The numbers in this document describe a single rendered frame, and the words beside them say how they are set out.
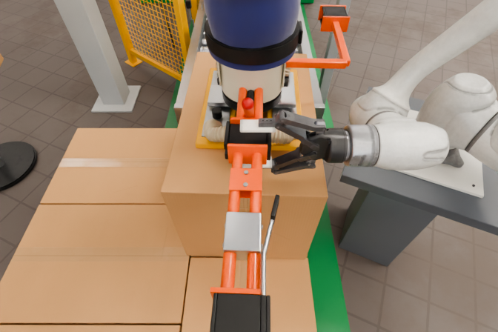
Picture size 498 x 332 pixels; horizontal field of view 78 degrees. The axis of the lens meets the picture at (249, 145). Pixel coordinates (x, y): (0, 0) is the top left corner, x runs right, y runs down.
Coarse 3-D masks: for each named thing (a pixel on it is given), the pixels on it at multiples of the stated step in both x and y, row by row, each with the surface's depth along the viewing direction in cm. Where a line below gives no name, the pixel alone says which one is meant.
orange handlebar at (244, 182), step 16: (336, 32) 94; (288, 64) 85; (304, 64) 84; (320, 64) 84; (336, 64) 84; (240, 96) 75; (256, 96) 75; (240, 112) 71; (256, 112) 71; (240, 160) 62; (256, 160) 62; (240, 176) 59; (256, 176) 59; (240, 192) 58; (256, 192) 57; (256, 208) 55; (224, 256) 50; (256, 256) 49; (224, 272) 48; (256, 272) 48; (256, 288) 46
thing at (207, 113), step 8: (216, 72) 100; (208, 80) 98; (216, 80) 97; (208, 88) 95; (208, 112) 88; (216, 112) 84; (224, 112) 88; (232, 112) 88; (200, 120) 86; (224, 120) 86; (200, 128) 84; (200, 136) 82; (200, 144) 81; (208, 144) 81; (216, 144) 81
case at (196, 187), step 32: (192, 96) 96; (192, 128) 87; (192, 160) 79; (224, 160) 79; (320, 160) 79; (192, 192) 73; (224, 192) 73; (288, 192) 73; (320, 192) 73; (192, 224) 85; (224, 224) 85; (288, 224) 83; (288, 256) 101
